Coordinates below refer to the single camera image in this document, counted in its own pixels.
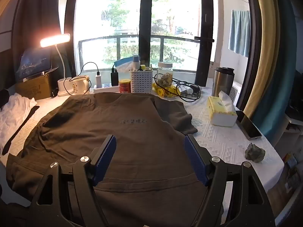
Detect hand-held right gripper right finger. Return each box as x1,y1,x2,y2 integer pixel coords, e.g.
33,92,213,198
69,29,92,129
184,134,276,227

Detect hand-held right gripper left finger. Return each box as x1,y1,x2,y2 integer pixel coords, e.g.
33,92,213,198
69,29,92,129
24,134,117,227

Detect brown t-shirt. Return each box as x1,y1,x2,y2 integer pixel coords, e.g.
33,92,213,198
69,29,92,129
6,92,213,227

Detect yellow tissue pack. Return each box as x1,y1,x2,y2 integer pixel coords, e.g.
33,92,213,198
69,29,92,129
207,90,238,126

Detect grey-green crumpled lump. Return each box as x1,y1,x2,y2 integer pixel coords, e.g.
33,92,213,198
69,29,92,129
245,143,266,163

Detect black smartphone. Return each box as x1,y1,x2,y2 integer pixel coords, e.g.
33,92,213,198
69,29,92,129
235,110,263,140

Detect white power strip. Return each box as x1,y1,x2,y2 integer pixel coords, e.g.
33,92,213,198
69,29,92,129
93,83,120,93

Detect white power adapter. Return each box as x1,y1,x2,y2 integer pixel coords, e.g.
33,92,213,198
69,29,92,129
177,84,196,95

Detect red can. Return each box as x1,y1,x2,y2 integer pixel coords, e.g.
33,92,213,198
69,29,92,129
119,79,132,94

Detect yellow packets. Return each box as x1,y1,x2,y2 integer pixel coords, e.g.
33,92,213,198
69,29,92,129
153,83,180,98

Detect white grilled appliance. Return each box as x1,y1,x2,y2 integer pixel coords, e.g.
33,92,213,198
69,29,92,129
228,82,242,106

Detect black charger plug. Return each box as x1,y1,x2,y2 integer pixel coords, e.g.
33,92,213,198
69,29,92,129
111,68,119,87

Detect steel tumbler with black lid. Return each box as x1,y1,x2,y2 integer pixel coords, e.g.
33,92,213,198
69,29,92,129
211,67,235,97

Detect white plastic basket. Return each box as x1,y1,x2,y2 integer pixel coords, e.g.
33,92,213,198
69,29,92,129
130,69,153,94

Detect glass jar with white lid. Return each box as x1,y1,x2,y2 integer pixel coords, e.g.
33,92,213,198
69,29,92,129
157,62,174,88

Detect blue and white packet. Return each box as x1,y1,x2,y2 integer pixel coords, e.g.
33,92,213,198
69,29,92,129
114,57,135,73

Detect white garment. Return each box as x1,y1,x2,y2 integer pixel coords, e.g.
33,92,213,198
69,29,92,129
0,93,38,156

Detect cardboard box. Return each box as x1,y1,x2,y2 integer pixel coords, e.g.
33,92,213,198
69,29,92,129
15,74,54,100

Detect tablet screen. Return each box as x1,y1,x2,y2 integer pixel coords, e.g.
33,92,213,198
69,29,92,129
18,47,59,79

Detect balcony railing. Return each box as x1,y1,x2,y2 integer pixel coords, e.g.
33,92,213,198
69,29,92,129
78,35,201,71

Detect white desk lamp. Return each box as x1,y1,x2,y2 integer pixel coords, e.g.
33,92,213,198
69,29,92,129
40,33,71,97

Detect yellow curtain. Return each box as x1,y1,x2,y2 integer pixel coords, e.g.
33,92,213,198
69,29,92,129
244,0,281,119

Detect teal curtain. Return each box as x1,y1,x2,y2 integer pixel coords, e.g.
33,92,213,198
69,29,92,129
253,0,297,142

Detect teal hanging towel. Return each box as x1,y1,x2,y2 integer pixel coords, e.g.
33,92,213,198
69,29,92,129
228,9,251,58

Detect dark curtain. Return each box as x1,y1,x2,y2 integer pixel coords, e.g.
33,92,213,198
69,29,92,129
12,0,71,86

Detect tangled black cables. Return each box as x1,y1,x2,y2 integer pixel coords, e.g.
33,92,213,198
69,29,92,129
154,74,201,103

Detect black strap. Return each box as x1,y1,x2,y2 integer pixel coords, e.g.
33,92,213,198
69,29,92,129
2,105,40,156

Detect black charger cable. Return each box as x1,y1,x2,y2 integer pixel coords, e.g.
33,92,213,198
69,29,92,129
77,62,99,93

